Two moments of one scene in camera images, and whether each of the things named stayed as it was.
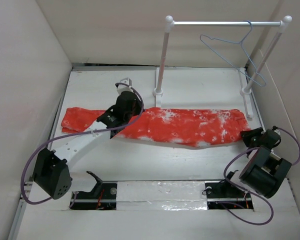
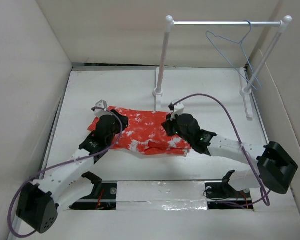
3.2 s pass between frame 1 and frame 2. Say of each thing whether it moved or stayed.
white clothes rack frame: stayed
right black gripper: moved
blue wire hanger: moved
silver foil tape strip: stayed
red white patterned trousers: moved
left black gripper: moved
